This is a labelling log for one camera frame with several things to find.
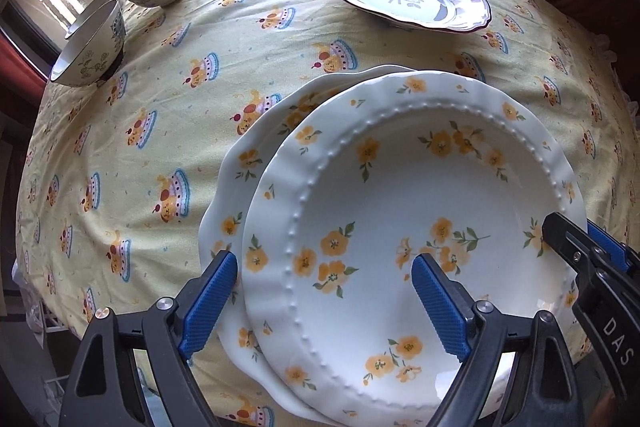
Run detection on white plate yellow flowers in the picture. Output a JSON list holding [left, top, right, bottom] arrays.
[[241, 70, 588, 415], [198, 64, 416, 425]]

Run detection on white wire rack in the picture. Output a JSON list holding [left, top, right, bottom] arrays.
[[30, 307, 76, 427]]

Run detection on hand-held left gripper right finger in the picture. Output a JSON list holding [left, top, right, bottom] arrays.
[[411, 253, 586, 427]]

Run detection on yellow printed tablecloth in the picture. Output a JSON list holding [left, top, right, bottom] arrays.
[[12, 0, 640, 427]]

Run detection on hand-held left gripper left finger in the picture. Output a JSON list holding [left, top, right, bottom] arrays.
[[59, 251, 239, 427]]

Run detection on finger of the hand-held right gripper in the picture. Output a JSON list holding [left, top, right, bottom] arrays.
[[542, 212, 608, 275], [587, 222, 640, 273]]

